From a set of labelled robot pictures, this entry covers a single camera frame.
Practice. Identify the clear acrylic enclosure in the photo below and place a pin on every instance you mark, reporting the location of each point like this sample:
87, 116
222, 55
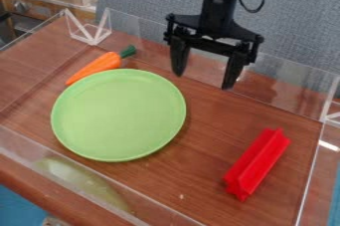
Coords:
172, 187

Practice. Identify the orange toy carrot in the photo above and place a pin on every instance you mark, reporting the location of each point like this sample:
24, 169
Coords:
107, 62

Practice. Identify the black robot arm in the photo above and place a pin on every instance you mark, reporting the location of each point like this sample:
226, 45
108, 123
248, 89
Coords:
216, 13

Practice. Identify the green plate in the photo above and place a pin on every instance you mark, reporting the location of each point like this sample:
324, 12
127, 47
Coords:
119, 115

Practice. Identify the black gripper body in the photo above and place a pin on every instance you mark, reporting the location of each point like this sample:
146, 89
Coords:
222, 40

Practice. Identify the red plastic block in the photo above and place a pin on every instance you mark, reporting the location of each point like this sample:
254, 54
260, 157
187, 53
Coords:
251, 168

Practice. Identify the clear acrylic corner bracket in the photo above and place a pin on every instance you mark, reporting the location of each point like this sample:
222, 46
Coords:
88, 33

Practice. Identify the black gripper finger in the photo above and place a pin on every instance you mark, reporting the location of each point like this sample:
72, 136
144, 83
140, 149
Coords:
235, 64
179, 51

